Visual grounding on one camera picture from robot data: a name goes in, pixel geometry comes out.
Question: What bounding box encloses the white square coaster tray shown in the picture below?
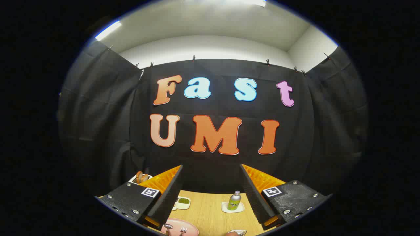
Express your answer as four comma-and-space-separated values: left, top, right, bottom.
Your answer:
221, 201, 245, 213

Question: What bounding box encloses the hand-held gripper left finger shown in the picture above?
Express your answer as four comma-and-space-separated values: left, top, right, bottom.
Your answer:
95, 165, 183, 230

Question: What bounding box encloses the green soda bottle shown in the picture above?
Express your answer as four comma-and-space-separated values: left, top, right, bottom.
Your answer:
227, 191, 242, 211

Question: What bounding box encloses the pink round plate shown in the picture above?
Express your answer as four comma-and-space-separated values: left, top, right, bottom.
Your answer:
161, 218, 199, 236

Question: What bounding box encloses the row of black cloth clips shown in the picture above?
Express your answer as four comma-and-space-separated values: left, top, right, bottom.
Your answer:
107, 45, 332, 76

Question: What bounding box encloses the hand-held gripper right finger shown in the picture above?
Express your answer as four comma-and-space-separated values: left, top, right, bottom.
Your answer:
240, 164, 333, 230

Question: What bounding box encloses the white divided dish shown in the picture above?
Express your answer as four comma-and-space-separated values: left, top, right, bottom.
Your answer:
172, 196, 191, 210

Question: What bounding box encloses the white toaster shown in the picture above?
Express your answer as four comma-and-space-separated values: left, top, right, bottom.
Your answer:
129, 174, 153, 185

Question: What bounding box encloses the long ceiling light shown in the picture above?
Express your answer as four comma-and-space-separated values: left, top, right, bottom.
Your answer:
95, 20, 122, 41

